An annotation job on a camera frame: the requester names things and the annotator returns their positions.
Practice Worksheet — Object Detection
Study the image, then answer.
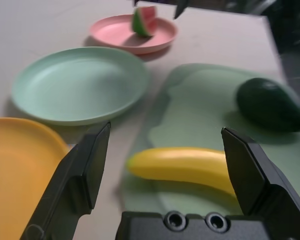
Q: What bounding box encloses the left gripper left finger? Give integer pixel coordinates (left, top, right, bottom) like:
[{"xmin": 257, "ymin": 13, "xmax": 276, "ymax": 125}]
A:
[{"xmin": 19, "ymin": 121, "xmax": 112, "ymax": 240}]

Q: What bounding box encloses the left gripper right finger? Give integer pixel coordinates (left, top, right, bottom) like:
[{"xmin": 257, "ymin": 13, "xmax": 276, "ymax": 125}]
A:
[{"xmin": 221, "ymin": 126, "xmax": 300, "ymax": 240}]

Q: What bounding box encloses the toy watermelon slice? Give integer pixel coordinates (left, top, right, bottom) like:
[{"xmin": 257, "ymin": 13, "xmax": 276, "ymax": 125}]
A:
[{"xmin": 131, "ymin": 6, "xmax": 158, "ymax": 38}]

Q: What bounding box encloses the dark green toy avocado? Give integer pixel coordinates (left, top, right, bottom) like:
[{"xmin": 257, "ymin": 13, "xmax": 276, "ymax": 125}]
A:
[{"xmin": 235, "ymin": 77, "xmax": 300, "ymax": 133}]

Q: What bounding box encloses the pink plastic plate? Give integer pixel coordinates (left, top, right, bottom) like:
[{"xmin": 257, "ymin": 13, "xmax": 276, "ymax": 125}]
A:
[{"xmin": 89, "ymin": 14, "xmax": 179, "ymax": 55}]

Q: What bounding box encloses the yellow plastic plate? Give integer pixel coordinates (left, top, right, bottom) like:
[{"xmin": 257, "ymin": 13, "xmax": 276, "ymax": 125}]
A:
[{"xmin": 0, "ymin": 117, "xmax": 71, "ymax": 236}]

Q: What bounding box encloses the yellow toy banana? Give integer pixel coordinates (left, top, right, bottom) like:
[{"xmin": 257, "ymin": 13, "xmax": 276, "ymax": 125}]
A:
[{"xmin": 126, "ymin": 146, "xmax": 238, "ymax": 201}]

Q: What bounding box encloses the green cutting board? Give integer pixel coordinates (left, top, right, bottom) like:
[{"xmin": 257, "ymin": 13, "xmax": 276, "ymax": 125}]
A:
[{"xmin": 119, "ymin": 63, "xmax": 300, "ymax": 218}]

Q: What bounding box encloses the mint green plastic plate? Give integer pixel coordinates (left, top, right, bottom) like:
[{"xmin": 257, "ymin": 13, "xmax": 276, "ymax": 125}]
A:
[{"xmin": 11, "ymin": 46, "xmax": 150, "ymax": 127}]

